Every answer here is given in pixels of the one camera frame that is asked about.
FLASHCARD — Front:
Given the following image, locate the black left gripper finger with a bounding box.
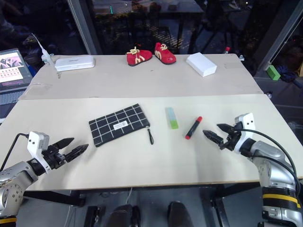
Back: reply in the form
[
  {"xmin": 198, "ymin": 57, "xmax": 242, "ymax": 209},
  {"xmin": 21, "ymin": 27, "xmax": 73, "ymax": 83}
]
[
  {"xmin": 52, "ymin": 137, "xmax": 75, "ymax": 151},
  {"xmin": 63, "ymin": 144, "xmax": 89, "ymax": 163}
]

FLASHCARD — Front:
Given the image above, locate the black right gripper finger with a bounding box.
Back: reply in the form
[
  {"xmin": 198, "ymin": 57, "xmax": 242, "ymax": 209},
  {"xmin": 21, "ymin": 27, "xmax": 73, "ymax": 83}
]
[
  {"xmin": 216, "ymin": 123, "xmax": 235, "ymax": 134},
  {"xmin": 202, "ymin": 130, "xmax": 224, "ymax": 146}
]

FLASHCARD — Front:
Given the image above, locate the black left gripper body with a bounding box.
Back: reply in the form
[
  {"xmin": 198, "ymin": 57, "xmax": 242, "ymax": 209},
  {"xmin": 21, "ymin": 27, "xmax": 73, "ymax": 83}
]
[{"xmin": 41, "ymin": 145, "xmax": 66, "ymax": 170}]

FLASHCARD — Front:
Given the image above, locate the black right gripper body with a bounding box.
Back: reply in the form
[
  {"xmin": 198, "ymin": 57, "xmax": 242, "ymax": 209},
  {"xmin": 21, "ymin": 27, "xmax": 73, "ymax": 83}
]
[{"xmin": 219, "ymin": 128, "xmax": 241, "ymax": 151}]

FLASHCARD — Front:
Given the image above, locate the red and black marker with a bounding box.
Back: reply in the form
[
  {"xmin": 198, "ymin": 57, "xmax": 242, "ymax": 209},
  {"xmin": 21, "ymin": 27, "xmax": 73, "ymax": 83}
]
[{"xmin": 185, "ymin": 116, "xmax": 204, "ymax": 140}]

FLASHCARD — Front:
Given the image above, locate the black grid pencil pouch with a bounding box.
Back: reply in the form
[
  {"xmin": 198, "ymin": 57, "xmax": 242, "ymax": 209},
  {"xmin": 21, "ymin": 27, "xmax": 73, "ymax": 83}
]
[{"xmin": 89, "ymin": 103, "xmax": 156, "ymax": 148}]

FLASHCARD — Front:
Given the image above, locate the green eraser block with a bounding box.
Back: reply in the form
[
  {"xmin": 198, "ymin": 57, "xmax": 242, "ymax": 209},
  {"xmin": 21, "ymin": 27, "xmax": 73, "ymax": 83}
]
[{"xmin": 165, "ymin": 107, "xmax": 179, "ymax": 130}]

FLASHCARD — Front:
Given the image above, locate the flat white plastic case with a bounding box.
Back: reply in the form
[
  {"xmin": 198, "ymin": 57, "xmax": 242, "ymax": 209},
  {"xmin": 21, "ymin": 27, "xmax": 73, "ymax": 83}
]
[{"xmin": 54, "ymin": 58, "xmax": 96, "ymax": 72}]

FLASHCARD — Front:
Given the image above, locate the laptop computer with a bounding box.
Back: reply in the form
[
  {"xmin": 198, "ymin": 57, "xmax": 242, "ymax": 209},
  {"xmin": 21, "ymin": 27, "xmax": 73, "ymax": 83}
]
[{"xmin": 0, "ymin": 48, "xmax": 34, "ymax": 119}]

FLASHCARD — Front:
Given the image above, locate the white cardboard box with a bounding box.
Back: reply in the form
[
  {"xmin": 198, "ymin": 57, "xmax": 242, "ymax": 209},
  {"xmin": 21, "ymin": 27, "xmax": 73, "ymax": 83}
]
[{"xmin": 186, "ymin": 52, "xmax": 218, "ymax": 78}]

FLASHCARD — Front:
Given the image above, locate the blue bundled object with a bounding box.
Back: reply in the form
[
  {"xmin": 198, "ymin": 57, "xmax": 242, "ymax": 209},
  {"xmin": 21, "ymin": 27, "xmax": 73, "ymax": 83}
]
[{"xmin": 276, "ymin": 65, "xmax": 303, "ymax": 88}]

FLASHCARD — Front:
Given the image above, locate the white clamped handheld gadget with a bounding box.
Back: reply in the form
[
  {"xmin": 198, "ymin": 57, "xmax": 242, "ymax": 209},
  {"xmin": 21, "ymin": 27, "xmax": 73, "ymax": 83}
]
[{"xmin": 30, "ymin": 32, "xmax": 62, "ymax": 80}]

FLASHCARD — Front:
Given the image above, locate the red shoe with yellow M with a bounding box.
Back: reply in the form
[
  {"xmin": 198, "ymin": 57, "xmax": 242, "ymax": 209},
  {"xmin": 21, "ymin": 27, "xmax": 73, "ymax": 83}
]
[{"xmin": 154, "ymin": 42, "xmax": 178, "ymax": 65}]

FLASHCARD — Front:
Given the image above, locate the red shoe with tied lace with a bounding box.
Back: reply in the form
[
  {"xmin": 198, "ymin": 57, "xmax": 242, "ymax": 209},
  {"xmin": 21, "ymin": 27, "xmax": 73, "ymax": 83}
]
[{"xmin": 126, "ymin": 46, "xmax": 153, "ymax": 67}]

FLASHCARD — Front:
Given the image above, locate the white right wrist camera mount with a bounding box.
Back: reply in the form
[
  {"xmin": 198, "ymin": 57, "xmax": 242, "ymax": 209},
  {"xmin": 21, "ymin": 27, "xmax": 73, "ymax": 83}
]
[{"xmin": 233, "ymin": 113, "xmax": 258, "ymax": 154}]

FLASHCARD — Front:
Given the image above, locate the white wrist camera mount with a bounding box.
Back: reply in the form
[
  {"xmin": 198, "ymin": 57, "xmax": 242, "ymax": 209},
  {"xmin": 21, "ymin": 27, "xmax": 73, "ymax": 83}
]
[
  {"xmin": 233, "ymin": 113, "xmax": 258, "ymax": 154},
  {"xmin": 27, "ymin": 131, "xmax": 51, "ymax": 175}
]

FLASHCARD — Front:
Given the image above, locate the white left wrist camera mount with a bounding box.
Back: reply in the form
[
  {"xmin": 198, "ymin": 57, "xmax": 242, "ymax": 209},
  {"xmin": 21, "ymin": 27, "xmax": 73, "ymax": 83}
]
[{"xmin": 27, "ymin": 131, "xmax": 51, "ymax": 175}]

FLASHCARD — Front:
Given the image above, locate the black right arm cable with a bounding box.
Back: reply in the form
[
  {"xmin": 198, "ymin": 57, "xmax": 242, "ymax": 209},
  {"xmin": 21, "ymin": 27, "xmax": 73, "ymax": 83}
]
[{"xmin": 233, "ymin": 128, "xmax": 301, "ymax": 198}]

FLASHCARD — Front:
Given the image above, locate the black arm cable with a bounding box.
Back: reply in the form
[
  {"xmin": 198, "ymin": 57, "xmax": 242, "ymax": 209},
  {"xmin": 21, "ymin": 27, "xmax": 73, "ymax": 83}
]
[
  {"xmin": 233, "ymin": 128, "xmax": 301, "ymax": 198},
  {"xmin": 0, "ymin": 133, "xmax": 30, "ymax": 171}
]

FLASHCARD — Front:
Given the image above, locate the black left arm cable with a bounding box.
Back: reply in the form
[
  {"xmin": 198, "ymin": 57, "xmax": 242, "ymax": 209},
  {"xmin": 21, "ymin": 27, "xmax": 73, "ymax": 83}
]
[{"xmin": 0, "ymin": 133, "xmax": 30, "ymax": 171}]

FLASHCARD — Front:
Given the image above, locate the white hanging cable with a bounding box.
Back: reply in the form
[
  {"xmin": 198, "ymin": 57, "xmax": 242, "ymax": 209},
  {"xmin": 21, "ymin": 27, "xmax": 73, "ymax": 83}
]
[{"xmin": 126, "ymin": 186, "xmax": 134, "ymax": 205}]

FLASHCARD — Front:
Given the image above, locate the grey metal window post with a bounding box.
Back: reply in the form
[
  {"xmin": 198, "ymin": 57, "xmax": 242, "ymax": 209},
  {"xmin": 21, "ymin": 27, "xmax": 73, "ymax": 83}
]
[{"xmin": 66, "ymin": 0, "xmax": 103, "ymax": 55}]

